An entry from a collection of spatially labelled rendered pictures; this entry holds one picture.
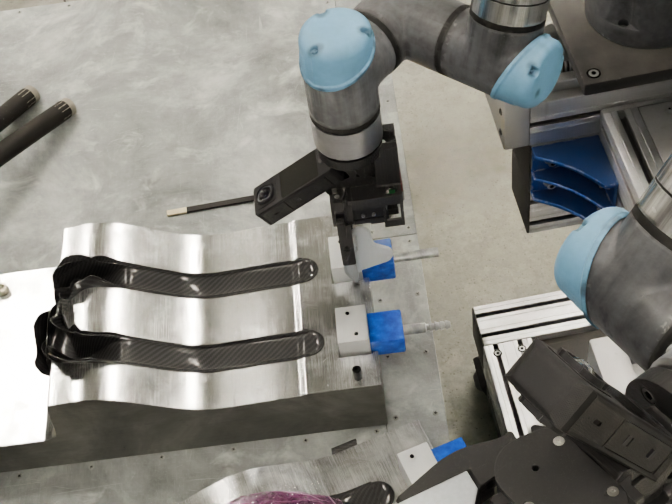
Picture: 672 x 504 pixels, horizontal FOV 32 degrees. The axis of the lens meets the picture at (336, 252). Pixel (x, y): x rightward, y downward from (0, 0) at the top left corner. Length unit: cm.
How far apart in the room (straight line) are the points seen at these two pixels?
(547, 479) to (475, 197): 207
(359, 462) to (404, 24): 48
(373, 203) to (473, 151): 148
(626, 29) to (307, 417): 59
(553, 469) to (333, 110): 64
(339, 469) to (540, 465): 71
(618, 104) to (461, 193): 119
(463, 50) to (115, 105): 79
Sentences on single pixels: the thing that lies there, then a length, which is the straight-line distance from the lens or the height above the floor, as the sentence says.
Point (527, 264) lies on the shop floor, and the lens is 253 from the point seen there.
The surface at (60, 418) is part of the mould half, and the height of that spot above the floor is 90.
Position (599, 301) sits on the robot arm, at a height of 135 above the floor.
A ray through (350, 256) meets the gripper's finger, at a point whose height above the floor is 96.
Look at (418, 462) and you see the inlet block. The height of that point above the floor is 88.
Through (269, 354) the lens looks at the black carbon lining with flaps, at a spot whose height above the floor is 88.
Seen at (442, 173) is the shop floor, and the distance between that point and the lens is 270.
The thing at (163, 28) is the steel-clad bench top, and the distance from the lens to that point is 193.
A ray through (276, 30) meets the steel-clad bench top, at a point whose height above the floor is 80.
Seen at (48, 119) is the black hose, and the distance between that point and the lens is 178.
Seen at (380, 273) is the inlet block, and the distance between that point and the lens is 140.
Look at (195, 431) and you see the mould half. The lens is 138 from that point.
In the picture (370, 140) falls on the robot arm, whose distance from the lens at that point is 121.
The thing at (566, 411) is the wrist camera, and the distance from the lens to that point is 54.
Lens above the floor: 200
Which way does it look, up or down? 51 degrees down
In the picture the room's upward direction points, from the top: 10 degrees counter-clockwise
